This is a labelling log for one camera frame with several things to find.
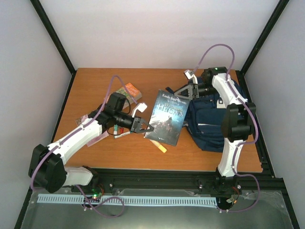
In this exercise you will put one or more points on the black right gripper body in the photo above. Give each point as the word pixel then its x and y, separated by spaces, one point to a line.
pixel 195 91

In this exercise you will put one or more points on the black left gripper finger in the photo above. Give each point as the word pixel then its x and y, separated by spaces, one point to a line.
pixel 145 130
pixel 145 126

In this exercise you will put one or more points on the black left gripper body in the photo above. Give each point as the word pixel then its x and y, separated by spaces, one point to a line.
pixel 136 124

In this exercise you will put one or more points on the dark blue Wuthering Heights book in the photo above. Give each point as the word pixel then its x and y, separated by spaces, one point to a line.
pixel 167 118

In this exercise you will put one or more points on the navy blue student backpack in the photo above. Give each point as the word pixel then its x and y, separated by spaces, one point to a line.
pixel 203 122

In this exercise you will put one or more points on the orange green paperback book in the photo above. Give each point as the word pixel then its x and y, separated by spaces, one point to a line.
pixel 131 92

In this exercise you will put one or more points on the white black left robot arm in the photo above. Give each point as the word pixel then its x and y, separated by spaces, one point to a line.
pixel 48 163

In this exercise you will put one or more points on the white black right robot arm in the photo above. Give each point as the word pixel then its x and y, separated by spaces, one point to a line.
pixel 238 122

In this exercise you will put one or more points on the green capped white marker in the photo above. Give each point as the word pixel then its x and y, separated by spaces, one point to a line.
pixel 121 135

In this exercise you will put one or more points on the yellow highlighter pen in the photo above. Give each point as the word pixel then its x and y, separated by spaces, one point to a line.
pixel 159 146

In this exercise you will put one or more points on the green white glue stick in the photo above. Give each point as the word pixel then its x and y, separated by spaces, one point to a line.
pixel 115 130

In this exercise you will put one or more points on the pink illustrated paperback book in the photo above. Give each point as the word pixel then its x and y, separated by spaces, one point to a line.
pixel 102 136

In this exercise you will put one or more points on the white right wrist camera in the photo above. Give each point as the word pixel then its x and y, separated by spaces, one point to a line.
pixel 190 76

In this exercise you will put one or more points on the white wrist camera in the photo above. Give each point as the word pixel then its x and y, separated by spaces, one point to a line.
pixel 190 76
pixel 141 107

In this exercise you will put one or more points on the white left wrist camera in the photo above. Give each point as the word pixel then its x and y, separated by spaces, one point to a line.
pixel 141 107

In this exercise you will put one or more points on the black aluminium frame rail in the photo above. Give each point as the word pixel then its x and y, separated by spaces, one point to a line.
pixel 110 180

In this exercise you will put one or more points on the light blue slotted cable duct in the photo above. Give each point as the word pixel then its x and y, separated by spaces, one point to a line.
pixel 137 201

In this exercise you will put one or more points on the black right frame post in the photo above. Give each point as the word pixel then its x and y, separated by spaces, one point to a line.
pixel 273 19

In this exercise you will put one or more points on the black frame post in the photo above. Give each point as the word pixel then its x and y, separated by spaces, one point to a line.
pixel 53 34
pixel 273 19

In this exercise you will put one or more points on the black left frame post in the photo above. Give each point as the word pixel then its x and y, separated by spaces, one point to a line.
pixel 53 34

